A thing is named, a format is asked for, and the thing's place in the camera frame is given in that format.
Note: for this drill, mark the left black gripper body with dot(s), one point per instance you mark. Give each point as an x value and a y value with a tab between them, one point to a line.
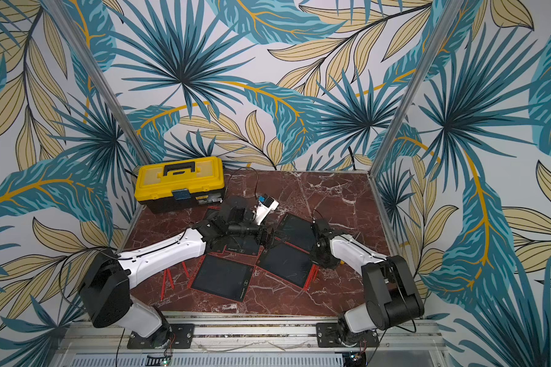
252	230

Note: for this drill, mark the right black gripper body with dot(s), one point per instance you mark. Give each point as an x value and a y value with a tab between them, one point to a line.
320	228

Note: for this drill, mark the red stylus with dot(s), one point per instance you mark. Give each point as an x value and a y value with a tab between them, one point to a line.
314	274
162	294
305	288
169	278

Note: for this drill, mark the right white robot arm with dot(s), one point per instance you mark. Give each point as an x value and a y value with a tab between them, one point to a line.
391	297

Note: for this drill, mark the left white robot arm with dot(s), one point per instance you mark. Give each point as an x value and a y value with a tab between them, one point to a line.
105	290

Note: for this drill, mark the back left writing tablet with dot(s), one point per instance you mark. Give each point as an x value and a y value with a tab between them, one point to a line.
242	245

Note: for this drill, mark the writing tablet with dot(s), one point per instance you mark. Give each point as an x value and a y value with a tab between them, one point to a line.
242	245
223	278
297	232
286	262

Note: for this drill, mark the back right writing tablet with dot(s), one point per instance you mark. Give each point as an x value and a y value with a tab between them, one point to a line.
297	232

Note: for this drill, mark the middle right writing tablet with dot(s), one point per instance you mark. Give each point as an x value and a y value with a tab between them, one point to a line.
286	262

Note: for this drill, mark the front left writing tablet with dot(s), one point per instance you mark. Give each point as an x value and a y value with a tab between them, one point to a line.
223	278

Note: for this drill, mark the yellow black toolbox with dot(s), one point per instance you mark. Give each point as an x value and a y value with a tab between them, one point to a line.
176	185

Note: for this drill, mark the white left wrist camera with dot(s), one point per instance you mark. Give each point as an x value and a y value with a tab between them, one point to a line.
266	205

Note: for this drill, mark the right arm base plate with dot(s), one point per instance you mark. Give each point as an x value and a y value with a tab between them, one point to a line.
337	335

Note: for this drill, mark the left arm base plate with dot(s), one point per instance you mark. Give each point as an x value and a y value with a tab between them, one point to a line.
171	336

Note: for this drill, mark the aluminium front rail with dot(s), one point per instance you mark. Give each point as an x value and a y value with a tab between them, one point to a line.
220	339

